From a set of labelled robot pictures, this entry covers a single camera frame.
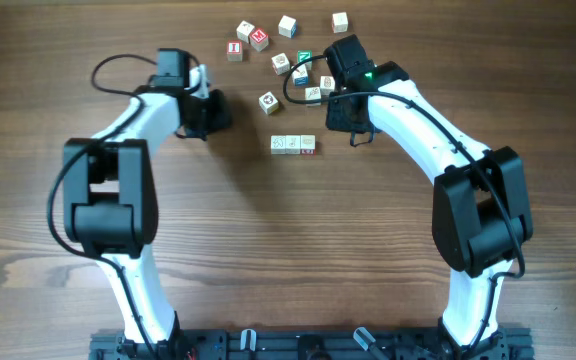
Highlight wooden block red scribble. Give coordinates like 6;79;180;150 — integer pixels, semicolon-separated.
319;76;336;96

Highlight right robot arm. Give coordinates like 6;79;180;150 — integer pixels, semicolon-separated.
323;35;533;359

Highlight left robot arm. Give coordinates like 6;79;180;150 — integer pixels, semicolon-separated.
46;48;232;359

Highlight red M letter block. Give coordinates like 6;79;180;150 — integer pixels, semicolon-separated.
249;28;269;52

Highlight wooden block blue L side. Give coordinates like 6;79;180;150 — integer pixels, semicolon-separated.
291;64;309;86

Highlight green N letter block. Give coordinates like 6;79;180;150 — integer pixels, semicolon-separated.
297;50;313;70

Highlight wooden block far top right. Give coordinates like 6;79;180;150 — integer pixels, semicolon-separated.
332;12;349;33

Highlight plain wooden block top left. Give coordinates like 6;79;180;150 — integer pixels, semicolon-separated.
236;20;255;43

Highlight wooden block green side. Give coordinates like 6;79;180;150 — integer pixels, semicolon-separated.
285;135;301;155

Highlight blue H letter block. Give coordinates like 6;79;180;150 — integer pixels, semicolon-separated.
300;135;316;155

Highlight red I letter block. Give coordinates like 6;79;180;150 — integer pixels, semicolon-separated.
226;41;243;62

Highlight wooden block red drawing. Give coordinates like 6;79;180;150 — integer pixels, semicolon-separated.
271;53;291;75

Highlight wooden block bear drawing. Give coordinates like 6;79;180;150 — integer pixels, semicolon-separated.
270;135;286;155

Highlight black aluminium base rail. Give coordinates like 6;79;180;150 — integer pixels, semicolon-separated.
88;328;536;360

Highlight wooden block yellow S side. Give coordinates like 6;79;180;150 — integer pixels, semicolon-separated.
304;87;322;106

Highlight wooden block yellow W side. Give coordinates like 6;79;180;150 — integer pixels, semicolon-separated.
259;91;280;115

